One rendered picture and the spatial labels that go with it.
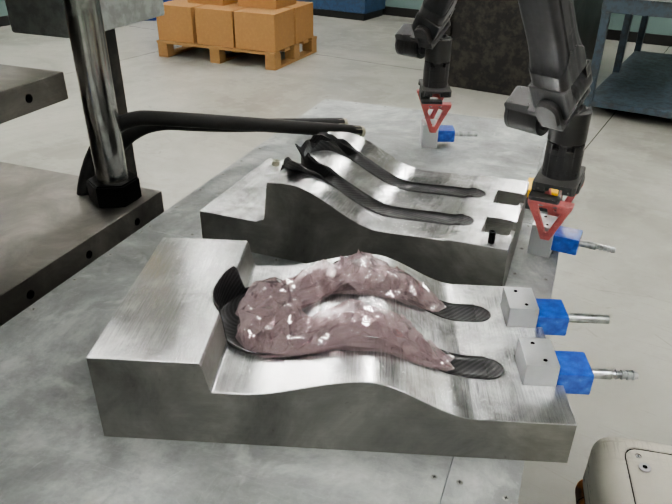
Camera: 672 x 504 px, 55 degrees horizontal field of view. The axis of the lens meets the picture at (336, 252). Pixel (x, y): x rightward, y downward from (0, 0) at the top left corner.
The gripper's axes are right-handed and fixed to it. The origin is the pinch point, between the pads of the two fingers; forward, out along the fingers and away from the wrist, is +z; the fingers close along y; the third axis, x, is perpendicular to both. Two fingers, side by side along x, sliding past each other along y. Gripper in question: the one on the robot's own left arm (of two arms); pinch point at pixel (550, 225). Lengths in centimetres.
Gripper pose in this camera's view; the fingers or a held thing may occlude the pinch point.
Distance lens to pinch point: 111.4
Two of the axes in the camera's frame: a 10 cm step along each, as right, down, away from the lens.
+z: -0.1, 8.7, 5.0
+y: -4.5, 4.4, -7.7
